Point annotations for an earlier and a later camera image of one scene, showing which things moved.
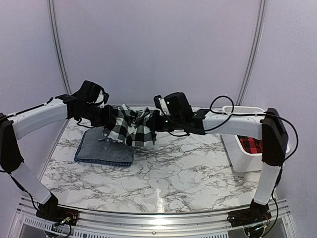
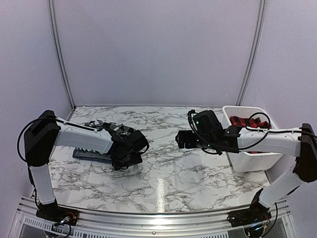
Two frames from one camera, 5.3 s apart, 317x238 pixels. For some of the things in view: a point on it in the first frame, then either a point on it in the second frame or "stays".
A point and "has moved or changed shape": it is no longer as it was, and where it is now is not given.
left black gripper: x=108 y=118 -> x=136 y=158
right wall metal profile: x=254 y=52 stays
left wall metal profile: x=55 y=27 stays
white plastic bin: x=241 y=161 stays
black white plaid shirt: x=131 y=127 has moved or changed shape
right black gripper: x=154 y=127 -> x=185 y=135
